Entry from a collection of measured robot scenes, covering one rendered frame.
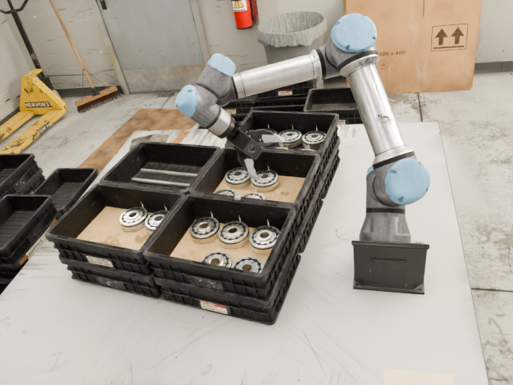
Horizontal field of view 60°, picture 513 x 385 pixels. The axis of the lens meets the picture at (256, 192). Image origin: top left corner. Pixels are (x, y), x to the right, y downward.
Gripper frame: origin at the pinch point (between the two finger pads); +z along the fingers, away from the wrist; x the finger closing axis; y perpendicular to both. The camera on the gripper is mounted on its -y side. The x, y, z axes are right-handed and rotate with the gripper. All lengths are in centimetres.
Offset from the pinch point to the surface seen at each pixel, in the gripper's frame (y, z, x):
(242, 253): -4.5, 7.8, 29.1
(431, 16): 167, 156, -169
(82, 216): 43, -25, 57
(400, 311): -39, 41, 14
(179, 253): 7.8, -3.7, 42.2
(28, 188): 166, -21, 98
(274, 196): 14.1, 19.0, 9.7
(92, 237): 35, -21, 59
